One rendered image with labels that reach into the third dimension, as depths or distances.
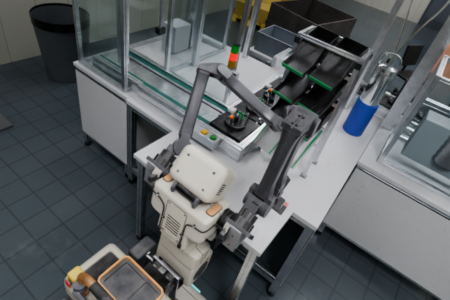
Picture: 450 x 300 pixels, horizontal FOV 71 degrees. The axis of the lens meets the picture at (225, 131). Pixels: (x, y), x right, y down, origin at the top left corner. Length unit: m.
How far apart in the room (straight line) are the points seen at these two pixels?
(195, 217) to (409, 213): 1.68
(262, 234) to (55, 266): 1.47
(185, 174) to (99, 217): 1.59
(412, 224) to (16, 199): 2.87
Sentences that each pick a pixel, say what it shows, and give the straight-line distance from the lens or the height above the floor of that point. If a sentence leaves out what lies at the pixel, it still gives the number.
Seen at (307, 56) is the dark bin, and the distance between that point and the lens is 1.71.
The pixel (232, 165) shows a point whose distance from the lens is 1.93.
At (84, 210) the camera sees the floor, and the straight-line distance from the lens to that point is 2.76.
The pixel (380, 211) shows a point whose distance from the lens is 2.57.
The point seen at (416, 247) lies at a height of 0.47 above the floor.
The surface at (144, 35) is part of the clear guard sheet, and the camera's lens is 3.08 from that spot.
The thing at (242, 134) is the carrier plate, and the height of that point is 0.97.
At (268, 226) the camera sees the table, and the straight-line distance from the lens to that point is 1.71.
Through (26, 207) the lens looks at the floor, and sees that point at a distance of 2.87.
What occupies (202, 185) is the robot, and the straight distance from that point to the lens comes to 1.16.
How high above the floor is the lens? 2.19
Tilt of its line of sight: 38 degrees down
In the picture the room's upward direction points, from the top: 14 degrees clockwise
